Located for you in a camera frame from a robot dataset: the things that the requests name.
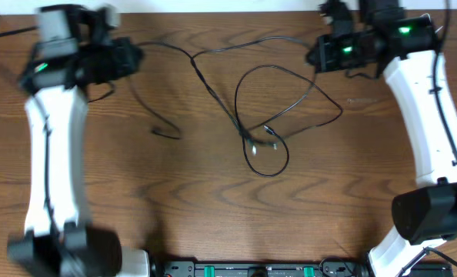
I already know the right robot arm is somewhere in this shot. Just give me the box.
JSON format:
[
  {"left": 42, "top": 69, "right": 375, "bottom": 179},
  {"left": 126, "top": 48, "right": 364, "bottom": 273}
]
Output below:
[{"left": 307, "top": 1, "right": 457, "bottom": 276}]

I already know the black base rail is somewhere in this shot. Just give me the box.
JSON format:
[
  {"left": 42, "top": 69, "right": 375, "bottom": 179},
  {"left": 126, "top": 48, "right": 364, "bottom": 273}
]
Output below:
[{"left": 152, "top": 259, "right": 371, "bottom": 277}]

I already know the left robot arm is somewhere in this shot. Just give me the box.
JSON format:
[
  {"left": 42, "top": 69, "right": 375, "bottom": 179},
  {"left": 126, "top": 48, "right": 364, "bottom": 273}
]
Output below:
[{"left": 7, "top": 5, "right": 151, "bottom": 277}]

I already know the black usb cable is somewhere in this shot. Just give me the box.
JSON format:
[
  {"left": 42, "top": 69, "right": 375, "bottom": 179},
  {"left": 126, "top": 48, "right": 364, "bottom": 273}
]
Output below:
[{"left": 192, "top": 35, "right": 344, "bottom": 179}]

